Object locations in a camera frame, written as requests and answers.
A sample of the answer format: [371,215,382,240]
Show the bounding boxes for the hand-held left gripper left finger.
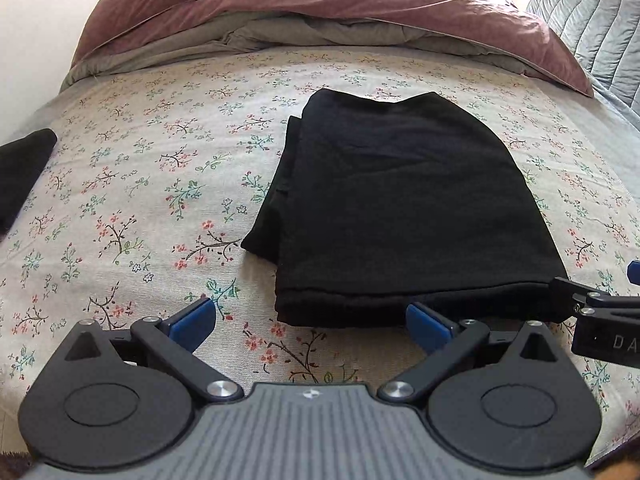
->
[64,296,246,406]

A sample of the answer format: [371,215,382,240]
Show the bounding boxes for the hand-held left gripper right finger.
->
[377,301,563,406]

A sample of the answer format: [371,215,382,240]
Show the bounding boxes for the black fleece pants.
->
[241,88,571,328]

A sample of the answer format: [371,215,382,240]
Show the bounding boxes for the floral bed sheet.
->
[0,47,640,461]

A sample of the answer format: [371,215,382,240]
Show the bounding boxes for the brown fuzzy rug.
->
[0,447,32,480]

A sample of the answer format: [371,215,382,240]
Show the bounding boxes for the folded black garment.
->
[0,128,58,233]

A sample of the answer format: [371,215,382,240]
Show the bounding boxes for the grey quilted headboard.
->
[525,0,640,126]

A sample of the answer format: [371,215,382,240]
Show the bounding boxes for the pink and grey duvet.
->
[60,0,596,98]

